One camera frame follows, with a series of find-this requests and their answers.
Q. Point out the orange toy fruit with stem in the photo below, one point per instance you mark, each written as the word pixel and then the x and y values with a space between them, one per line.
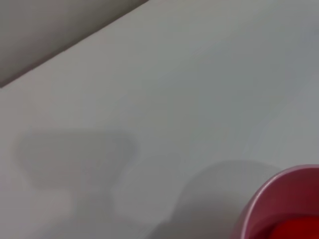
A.
pixel 294 229

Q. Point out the pink plastic bowl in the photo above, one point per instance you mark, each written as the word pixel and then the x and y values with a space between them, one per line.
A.
pixel 279 191

